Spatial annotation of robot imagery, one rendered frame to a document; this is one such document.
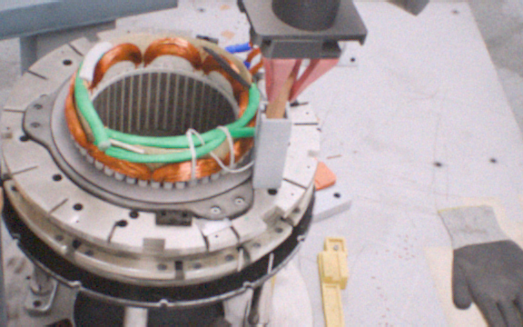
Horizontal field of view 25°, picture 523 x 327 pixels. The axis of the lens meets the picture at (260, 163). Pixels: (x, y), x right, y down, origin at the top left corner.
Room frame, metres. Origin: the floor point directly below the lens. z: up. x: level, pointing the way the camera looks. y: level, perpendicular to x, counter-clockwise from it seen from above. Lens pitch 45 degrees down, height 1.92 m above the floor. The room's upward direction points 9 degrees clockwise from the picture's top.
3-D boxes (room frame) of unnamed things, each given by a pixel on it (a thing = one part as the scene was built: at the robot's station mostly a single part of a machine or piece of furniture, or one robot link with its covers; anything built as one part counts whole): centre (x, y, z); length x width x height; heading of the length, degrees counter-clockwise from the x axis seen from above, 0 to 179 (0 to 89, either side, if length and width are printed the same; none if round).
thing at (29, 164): (0.87, 0.10, 1.09); 0.32 x 0.32 x 0.01
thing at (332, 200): (1.11, -0.05, 0.79); 0.12 x 0.09 x 0.02; 39
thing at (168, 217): (0.74, 0.07, 1.10); 0.03 x 0.01 x 0.01; 98
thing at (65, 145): (0.87, 0.10, 1.05); 0.22 x 0.22 x 0.12
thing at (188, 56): (0.94, 0.11, 1.12); 0.06 x 0.02 x 0.04; 99
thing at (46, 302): (0.86, 0.23, 0.81); 0.07 x 0.03 x 0.01; 1
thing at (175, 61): (0.94, 0.11, 1.12); 0.05 x 0.01 x 0.02; 99
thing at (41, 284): (0.86, 0.23, 0.91); 0.02 x 0.02 x 0.21
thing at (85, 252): (0.72, 0.11, 1.06); 0.09 x 0.04 x 0.01; 99
